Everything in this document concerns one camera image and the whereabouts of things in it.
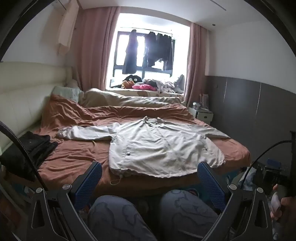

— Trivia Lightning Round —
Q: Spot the white nightstand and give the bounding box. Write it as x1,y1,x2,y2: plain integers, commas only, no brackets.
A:
188,107,213,124

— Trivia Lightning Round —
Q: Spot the dark hanging shirt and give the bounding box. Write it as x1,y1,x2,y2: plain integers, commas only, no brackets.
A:
159,32,174,71

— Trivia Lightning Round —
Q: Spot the person's right hand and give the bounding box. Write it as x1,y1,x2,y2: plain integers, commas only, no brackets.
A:
270,197,296,223

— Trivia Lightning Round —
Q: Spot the grey cushion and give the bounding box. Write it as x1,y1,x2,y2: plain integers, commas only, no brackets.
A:
174,74,185,93

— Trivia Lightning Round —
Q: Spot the beige jacket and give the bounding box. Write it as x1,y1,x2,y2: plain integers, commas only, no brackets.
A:
56,116,231,186

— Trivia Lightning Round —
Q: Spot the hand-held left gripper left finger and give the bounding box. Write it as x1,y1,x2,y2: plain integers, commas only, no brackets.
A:
29,161,103,241

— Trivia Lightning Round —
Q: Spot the pink curtain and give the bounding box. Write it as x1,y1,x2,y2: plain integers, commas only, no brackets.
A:
75,6,119,91
181,22,208,107

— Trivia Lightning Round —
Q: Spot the pink cloth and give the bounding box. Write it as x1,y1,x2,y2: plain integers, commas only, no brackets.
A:
132,84,158,91

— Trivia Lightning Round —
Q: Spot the dark long hanging coat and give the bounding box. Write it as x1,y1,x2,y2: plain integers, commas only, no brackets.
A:
122,30,139,75

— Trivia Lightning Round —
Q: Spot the black clothes pile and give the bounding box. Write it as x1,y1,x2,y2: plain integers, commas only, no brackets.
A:
0,131,58,182

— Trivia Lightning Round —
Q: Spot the person's left leg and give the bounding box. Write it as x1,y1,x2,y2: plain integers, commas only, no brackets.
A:
88,196,158,241

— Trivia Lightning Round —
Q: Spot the cream padded headboard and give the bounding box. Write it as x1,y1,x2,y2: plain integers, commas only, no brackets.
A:
0,61,80,153

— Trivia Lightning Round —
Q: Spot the beige blanket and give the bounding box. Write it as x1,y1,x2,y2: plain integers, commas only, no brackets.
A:
79,88,185,108

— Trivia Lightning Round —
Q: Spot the brown duvet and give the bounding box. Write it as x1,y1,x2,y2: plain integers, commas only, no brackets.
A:
35,93,251,197

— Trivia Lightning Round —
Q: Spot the dark hanging jacket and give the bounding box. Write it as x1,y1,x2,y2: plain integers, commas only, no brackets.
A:
142,31,162,67

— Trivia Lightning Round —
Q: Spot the striped rack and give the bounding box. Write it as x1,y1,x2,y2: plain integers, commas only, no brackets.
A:
200,93,211,110

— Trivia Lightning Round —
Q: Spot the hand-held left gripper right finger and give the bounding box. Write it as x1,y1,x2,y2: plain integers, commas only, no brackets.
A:
197,161,273,241

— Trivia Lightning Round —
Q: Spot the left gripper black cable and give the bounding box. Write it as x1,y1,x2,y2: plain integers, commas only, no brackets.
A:
0,120,48,189

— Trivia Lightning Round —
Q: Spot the pale green pillow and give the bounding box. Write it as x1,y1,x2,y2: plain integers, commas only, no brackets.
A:
53,86,84,102

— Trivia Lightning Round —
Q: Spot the pile of light clothes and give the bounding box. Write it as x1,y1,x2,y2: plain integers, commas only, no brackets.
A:
143,79,176,93

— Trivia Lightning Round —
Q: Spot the black plush toy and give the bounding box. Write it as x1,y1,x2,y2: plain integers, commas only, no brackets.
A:
124,75,142,84

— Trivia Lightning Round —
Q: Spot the cream hanging cloth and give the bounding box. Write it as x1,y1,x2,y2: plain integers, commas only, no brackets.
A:
57,0,78,55

